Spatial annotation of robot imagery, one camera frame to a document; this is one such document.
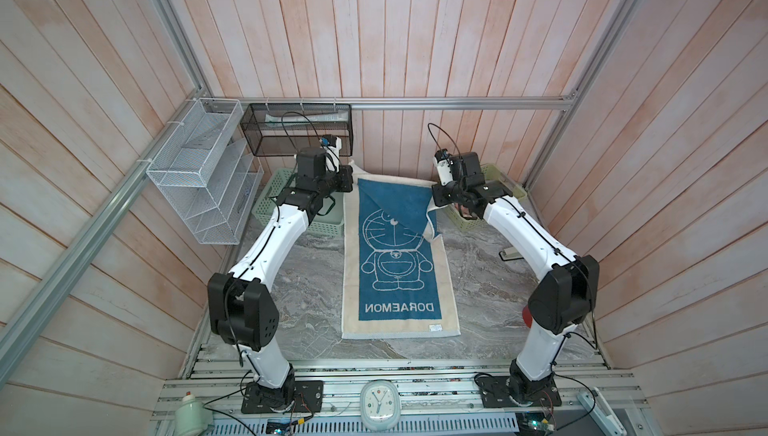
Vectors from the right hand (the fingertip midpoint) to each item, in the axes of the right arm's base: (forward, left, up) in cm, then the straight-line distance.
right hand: (438, 186), depth 88 cm
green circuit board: (-56, -21, -24) cm, 65 cm away
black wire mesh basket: (+27, +57, +1) cm, 63 cm away
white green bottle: (-58, +58, -16) cm, 84 cm away
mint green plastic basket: (+1, +36, -19) cm, 40 cm away
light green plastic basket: (+27, -27, -18) cm, 42 cm away
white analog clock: (-54, +16, -20) cm, 59 cm away
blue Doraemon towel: (-18, +12, -24) cm, 32 cm away
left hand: (-2, +25, +6) cm, 26 cm away
